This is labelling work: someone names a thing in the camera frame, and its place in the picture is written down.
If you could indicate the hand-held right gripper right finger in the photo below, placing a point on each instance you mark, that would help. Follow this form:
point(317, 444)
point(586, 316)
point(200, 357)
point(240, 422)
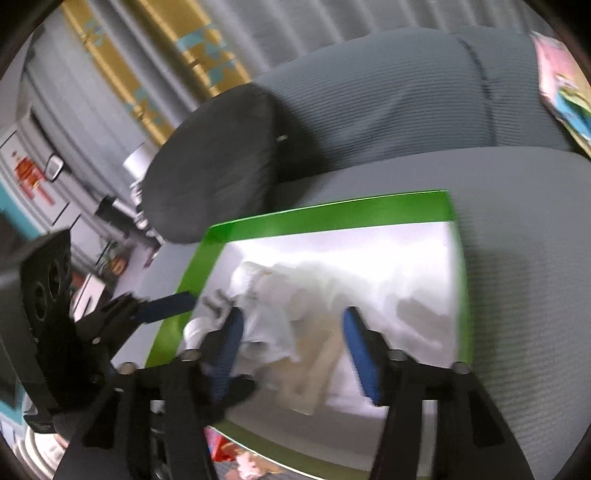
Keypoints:
point(364, 355)

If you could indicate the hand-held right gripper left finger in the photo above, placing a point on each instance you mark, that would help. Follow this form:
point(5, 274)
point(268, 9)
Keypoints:
point(228, 350)

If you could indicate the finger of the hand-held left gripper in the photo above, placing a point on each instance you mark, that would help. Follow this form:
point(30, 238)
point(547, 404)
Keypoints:
point(166, 307)

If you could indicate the beige wooden block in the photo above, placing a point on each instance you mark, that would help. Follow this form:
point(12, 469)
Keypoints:
point(314, 364)

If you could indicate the white plastic bottle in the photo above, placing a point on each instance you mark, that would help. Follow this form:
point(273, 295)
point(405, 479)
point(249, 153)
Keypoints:
point(263, 288)

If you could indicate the green cardboard box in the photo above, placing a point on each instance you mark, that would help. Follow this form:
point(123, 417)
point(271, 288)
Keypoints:
point(323, 217)

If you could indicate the orange packet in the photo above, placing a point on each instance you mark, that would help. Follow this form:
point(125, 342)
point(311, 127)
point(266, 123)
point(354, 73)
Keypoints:
point(222, 447)

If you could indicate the pink packet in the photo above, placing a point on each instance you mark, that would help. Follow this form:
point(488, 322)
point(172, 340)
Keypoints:
point(254, 466)

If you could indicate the white cup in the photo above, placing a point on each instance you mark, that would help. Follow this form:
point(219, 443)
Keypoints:
point(141, 159)

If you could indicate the dark grey cushion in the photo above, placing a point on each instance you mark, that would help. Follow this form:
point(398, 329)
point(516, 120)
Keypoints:
point(207, 161)

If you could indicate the white appliance with red label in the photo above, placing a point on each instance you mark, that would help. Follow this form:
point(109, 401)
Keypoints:
point(27, 157)

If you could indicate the grey sofa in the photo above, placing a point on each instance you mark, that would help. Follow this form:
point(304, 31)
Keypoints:
point(508, 230)

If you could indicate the gold patterned curtain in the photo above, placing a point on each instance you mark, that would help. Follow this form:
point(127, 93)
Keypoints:
point(138, 69)

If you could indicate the colourful cartoon print cloth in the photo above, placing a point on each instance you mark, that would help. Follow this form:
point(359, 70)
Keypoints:
point(563, 92)

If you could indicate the grey pleated curtain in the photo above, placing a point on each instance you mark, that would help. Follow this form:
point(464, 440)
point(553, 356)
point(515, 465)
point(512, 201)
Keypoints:
point(346, 23)

